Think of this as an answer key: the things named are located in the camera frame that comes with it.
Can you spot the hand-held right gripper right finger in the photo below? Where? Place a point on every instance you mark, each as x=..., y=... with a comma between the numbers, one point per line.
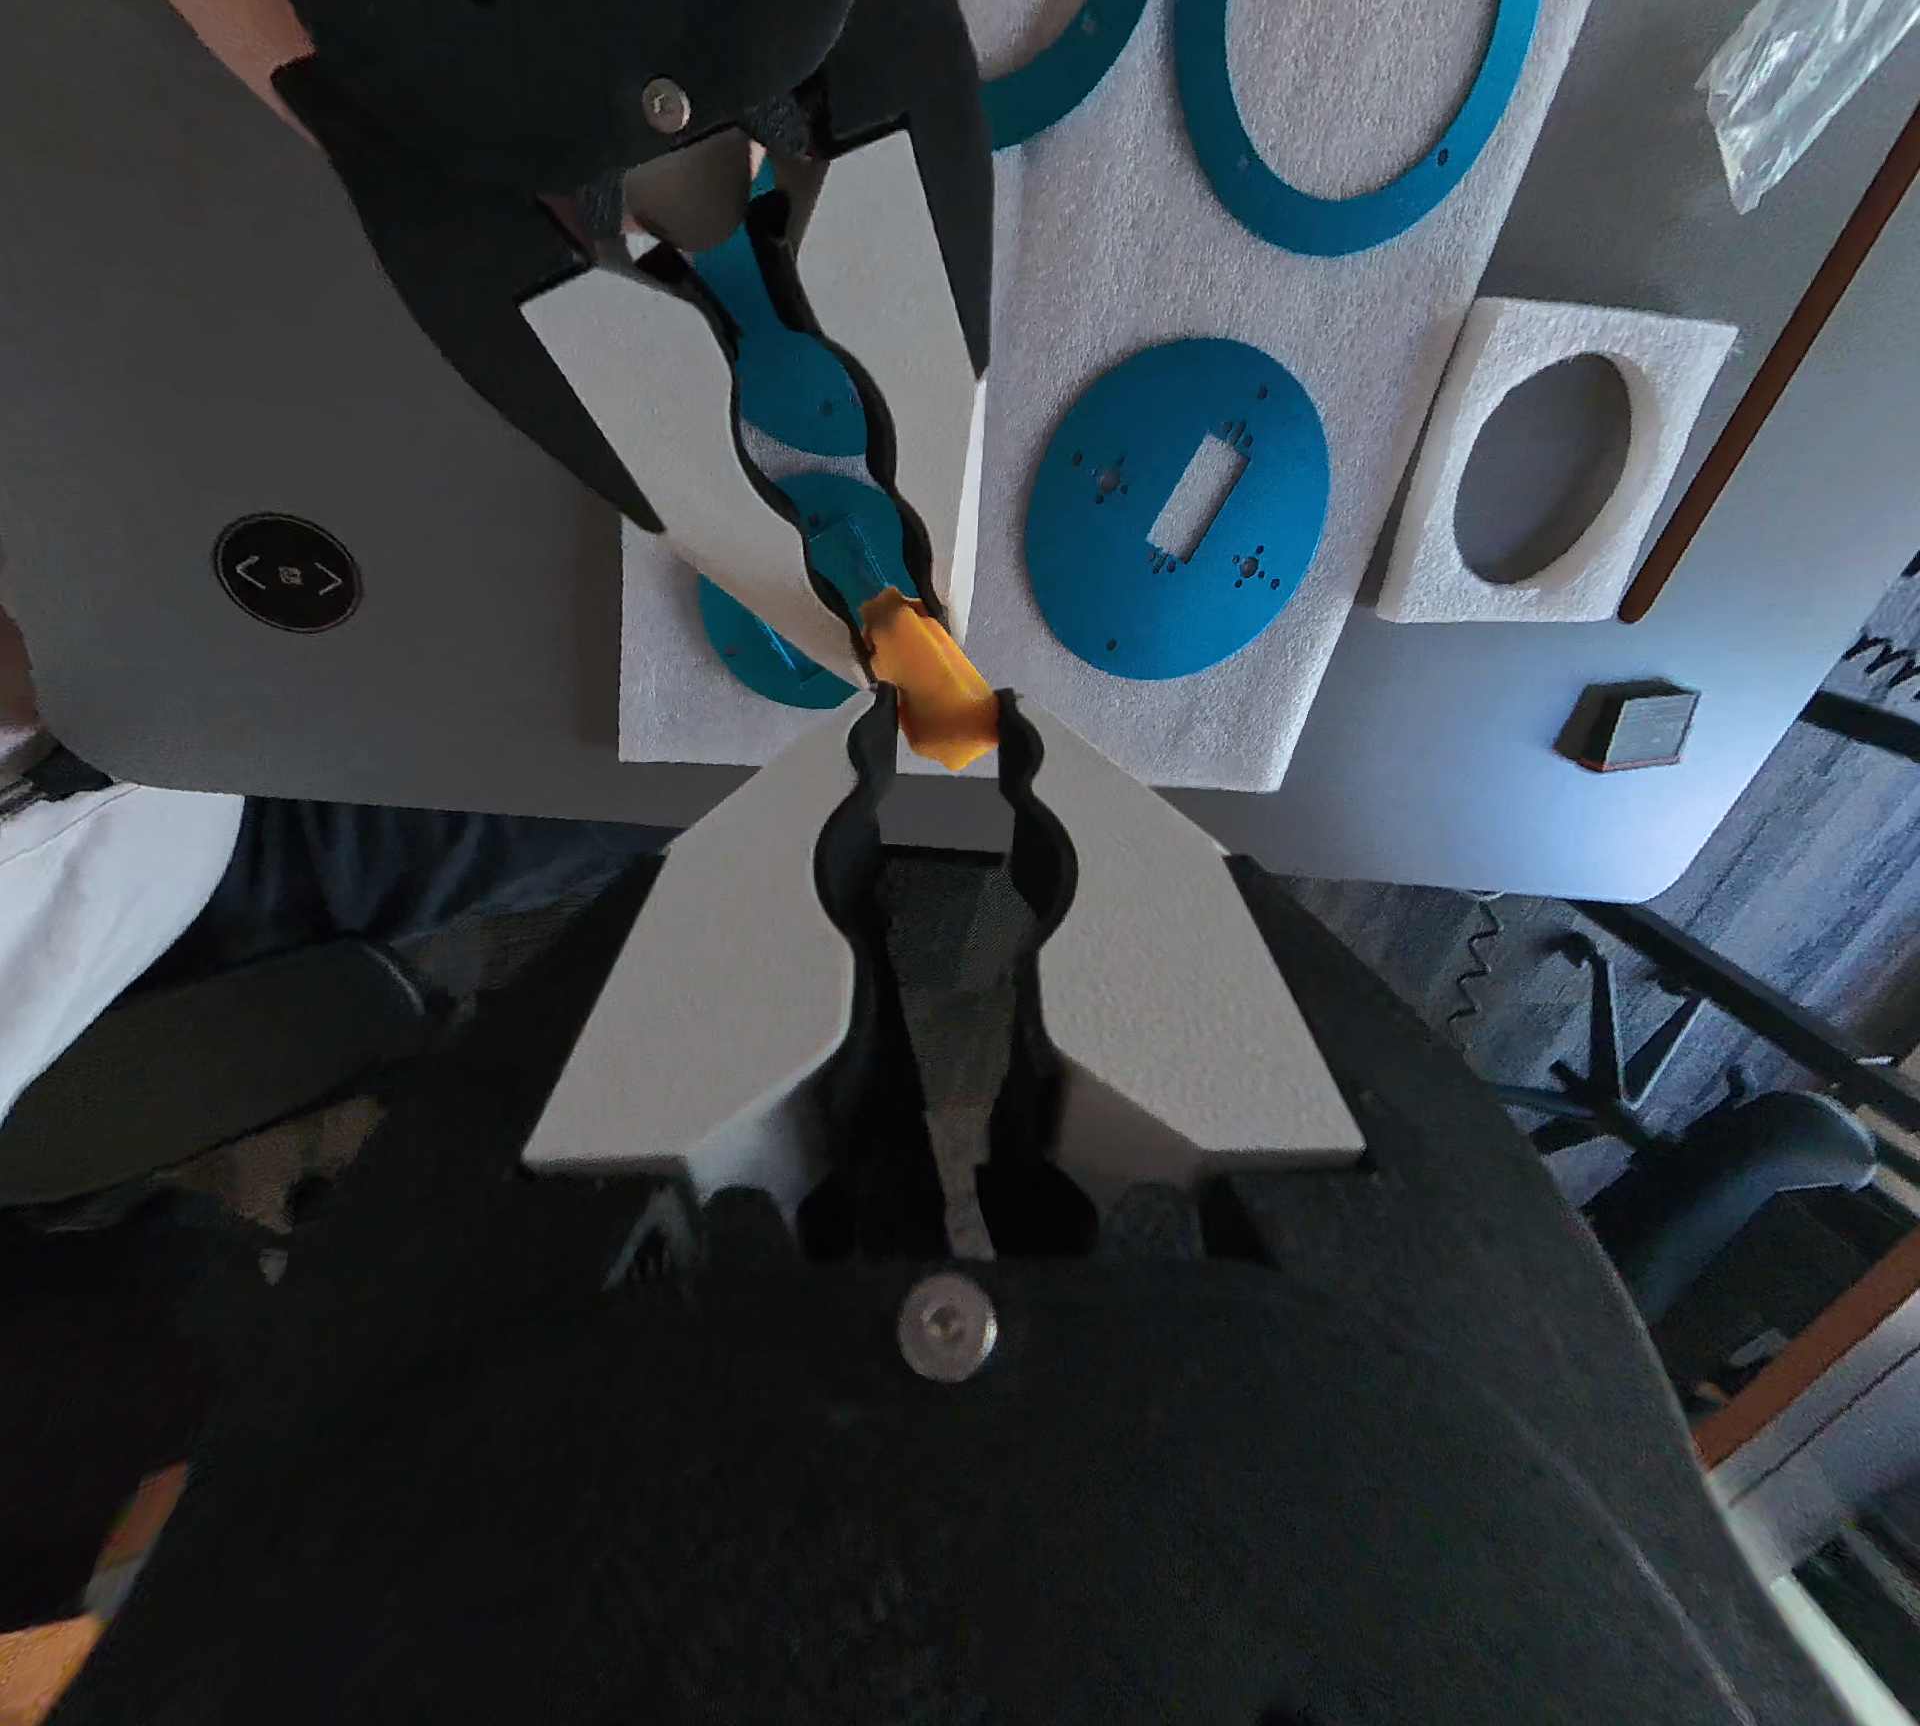
x=1188, y=1006

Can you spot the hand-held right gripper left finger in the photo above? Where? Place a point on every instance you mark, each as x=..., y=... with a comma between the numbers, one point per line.
x=721, y=1006

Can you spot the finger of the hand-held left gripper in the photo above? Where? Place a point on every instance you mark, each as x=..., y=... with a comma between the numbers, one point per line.
x=885, y=256
x=647, y=408

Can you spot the blue metal bracket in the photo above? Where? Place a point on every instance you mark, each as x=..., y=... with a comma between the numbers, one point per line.
x=848, y=556

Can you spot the small blue perforated disc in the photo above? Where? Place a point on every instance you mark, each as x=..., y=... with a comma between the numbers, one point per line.
x=766, y=654

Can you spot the round black desk control button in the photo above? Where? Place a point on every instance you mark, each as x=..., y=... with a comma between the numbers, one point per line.
x=285, y=574

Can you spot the grey desk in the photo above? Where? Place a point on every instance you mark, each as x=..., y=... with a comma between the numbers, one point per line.
x=225, y=331

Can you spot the small blue plain disc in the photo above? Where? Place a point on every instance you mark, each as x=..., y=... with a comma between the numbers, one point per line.
x=794, y=385

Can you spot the white foam sheet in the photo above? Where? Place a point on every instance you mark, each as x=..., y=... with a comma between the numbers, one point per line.
x=1081, y=256

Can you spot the blue disc with rectangular cutout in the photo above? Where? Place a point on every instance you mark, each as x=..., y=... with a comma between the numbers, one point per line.
x=1095, y=586

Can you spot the white foam block with hole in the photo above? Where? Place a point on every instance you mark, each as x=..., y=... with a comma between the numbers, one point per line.
x=1438, y=556

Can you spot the small black box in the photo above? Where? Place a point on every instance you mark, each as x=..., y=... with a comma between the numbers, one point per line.
x=1644, y=724

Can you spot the black saddle stool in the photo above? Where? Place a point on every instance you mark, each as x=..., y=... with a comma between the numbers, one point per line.
x=1769, y=1154

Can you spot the large clear plastic bag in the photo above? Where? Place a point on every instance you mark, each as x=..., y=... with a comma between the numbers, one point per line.
x=1814, y=15

